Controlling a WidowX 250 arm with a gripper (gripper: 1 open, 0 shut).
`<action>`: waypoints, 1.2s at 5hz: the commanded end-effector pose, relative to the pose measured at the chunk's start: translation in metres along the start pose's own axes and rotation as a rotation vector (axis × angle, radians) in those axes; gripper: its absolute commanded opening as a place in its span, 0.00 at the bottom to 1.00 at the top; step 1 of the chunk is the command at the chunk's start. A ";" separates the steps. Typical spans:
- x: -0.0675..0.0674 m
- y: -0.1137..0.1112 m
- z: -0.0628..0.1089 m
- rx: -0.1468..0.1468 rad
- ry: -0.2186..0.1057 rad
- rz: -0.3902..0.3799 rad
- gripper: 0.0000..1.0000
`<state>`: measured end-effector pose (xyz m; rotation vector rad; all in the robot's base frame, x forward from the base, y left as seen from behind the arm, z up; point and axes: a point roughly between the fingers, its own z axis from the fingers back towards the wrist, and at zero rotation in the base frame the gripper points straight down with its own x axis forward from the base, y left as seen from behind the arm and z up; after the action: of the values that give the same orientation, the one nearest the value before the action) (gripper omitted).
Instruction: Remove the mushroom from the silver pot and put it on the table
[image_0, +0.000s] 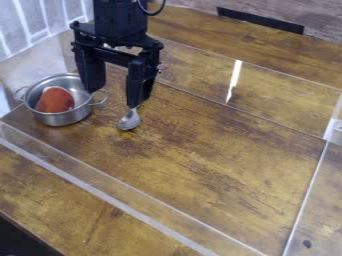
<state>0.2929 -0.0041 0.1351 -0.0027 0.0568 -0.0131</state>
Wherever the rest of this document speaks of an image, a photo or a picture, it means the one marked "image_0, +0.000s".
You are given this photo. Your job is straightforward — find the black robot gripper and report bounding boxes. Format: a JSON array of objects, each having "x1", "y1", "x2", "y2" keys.
[{"x1": 69, "y1": 0, "x2": 164, "y2": 108}]

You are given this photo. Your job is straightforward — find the red toy mushroom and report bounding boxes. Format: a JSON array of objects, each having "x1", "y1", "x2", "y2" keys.
[{"x1": 35, "y1": 86, "x2": 75, "y2": 113}]

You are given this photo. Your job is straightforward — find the small silver pot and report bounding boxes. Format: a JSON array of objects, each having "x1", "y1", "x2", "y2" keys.
[{"x1": 13, "y1": 73, "x2": 108, "y2": 127}]

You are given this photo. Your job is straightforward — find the spoon with yellow-green handle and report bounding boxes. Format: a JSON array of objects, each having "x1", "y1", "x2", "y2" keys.
[{"x1": 118, "y1": 108, "x2": 140, "y2": 130}]

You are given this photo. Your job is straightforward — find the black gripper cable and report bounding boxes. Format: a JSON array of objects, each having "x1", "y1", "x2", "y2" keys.
[{"x1": 135, "y1": 0, "x2": 167, "y2": 17}]

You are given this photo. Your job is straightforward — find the black bar on wall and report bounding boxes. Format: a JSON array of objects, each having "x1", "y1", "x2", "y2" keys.
[{"x1": 216, "y1": 7, "x2": 305, "y2": 35}]

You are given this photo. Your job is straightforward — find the clear acrylic corner bracket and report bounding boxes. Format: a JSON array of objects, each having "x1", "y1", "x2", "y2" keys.
[{"x1": 323, "y1": 94, "x2": 342, "y2": 146}]

